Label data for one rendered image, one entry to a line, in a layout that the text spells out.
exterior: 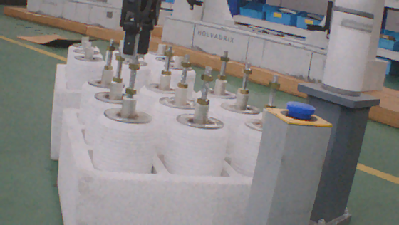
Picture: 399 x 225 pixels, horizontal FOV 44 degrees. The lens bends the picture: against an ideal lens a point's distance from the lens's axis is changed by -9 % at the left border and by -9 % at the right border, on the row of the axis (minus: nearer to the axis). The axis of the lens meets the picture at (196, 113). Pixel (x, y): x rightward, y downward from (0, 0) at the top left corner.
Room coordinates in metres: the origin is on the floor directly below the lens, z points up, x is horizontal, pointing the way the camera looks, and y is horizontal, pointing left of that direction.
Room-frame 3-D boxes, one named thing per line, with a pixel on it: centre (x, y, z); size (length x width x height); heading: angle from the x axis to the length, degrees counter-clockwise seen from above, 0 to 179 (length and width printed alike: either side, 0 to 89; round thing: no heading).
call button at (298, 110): (0.68, -0.14, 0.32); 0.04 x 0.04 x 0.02
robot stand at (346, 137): (1.10, -0.30, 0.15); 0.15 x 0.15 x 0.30; 48
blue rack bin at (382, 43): (5.48, -1.95, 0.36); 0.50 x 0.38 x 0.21; 138
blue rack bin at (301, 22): (6.10, -1.26, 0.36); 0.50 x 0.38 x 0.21; 139
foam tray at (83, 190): (0.93, 0.03, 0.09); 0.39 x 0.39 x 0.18; 20
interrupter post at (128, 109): (0.78, 0.10, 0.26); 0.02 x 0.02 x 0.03
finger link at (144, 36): (0.81, 0.10, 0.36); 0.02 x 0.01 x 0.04; 82
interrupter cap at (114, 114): (0.78, 0.10, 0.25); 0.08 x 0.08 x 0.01
